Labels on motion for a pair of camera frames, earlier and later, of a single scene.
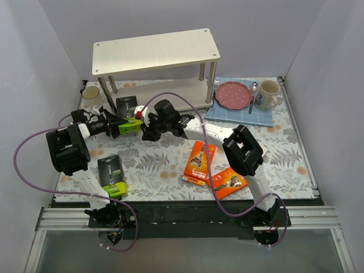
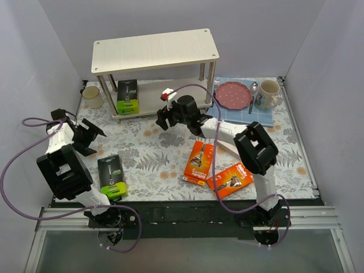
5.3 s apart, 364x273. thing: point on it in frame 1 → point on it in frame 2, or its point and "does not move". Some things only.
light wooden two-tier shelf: x=179 y=67 does not move
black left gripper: x=110 y=125 → x=86 y=137
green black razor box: x=111 y=176 does not move
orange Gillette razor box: x=227 y=182 does not move
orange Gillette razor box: x=196 y=171 does not move
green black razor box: x=125 y=107 → x=127 y=101
